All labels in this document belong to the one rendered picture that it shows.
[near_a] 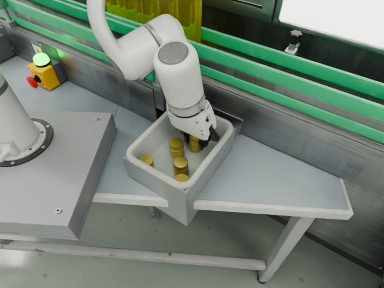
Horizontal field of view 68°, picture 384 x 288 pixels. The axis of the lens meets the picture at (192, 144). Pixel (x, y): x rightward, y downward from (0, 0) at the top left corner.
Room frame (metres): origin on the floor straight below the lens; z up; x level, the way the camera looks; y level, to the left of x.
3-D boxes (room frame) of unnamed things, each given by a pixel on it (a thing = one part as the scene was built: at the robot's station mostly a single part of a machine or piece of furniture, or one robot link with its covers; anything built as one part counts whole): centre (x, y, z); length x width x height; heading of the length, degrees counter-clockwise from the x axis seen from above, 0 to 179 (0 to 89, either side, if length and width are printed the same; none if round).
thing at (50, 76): (0.76, 0.46, 0.79); 0.07 x 0.07 x 0.07; 57
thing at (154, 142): (0.43, 0.02, 0.80); 0.22 x 0.17 x 0.09; 147
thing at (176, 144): (0.45, 0.04, 0.79); 0.04 x 0.04 x 0.04
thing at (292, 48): (0.62, -0.24, 0.94); 0.07 x 0.04 x 0.13; 147
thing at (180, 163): (0.39, 0.03, 0.79); 0.04 x 0.04 x 0.04
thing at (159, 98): (0.60, 0.06, 0.85); 0.09 x 0.04 x 0.07; 147
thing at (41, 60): (0.76, 0.46, 0.84); 0.04 x 0.04 x 0.03
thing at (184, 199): (0.46, 0.01, 0.79); 0.27 x 0.17 x 0.08; 147
